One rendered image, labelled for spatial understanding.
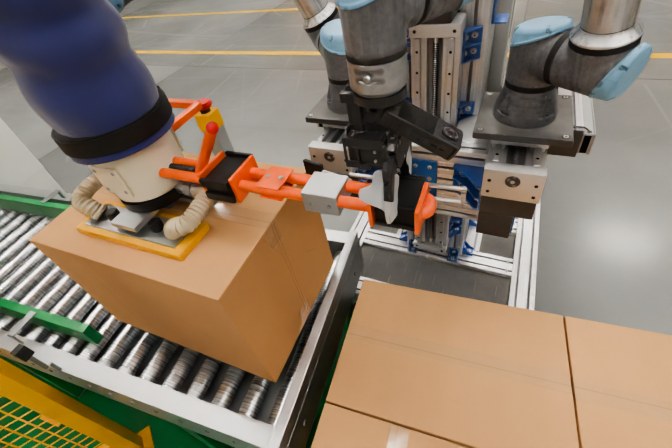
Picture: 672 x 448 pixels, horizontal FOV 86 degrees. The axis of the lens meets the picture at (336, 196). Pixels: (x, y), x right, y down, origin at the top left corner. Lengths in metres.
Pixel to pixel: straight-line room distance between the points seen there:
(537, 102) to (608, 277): 1.28
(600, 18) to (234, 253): 0.82
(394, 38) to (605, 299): 1.76
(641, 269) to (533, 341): 1.11
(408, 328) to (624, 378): 0.54
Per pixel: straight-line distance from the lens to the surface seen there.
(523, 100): 1.00
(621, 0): 0.84
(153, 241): 0.88
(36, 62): 0.76
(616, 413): 1.19
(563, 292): 2.00
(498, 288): 1.68
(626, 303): 2.07
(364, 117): 0.51
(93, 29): 0.76
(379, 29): 0.43
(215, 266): 0.78
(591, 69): 0.89
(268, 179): 0.69
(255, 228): 0.81
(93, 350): 1.54
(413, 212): 0.56
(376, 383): 1.11
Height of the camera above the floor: 1.58
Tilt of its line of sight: 41 degrees down
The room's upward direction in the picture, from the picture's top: 12 degrees counter-clockwise
